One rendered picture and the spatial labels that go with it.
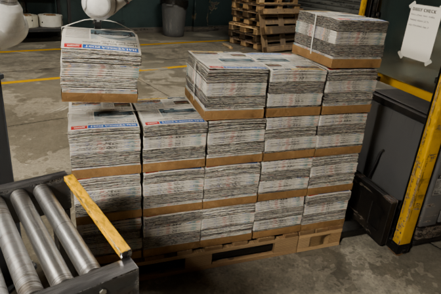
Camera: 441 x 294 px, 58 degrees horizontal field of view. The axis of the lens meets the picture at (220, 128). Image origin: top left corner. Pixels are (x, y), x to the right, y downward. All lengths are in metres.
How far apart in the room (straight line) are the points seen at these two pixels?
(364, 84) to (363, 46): 0.19
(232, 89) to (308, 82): 0.38
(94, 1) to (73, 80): 0.40
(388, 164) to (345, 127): 0.65
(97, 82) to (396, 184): 1.87
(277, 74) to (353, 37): 0.41
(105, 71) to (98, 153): 0.35
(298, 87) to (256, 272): 0.99
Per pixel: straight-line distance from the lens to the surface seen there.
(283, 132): 1.95
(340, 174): 2.27
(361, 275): 2.40
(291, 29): 8.30
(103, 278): 1.00
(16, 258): 1.09
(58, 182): 1.40
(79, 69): 1.59
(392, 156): 2.68
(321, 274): 2.32
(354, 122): 2.16
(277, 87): 1.85
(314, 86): 1.95
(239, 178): 1.95
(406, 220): 2.47
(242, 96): 1.79
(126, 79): 1.61
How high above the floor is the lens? 1.47
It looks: 22 degrees down
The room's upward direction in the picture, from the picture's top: 5 degrees clockwise
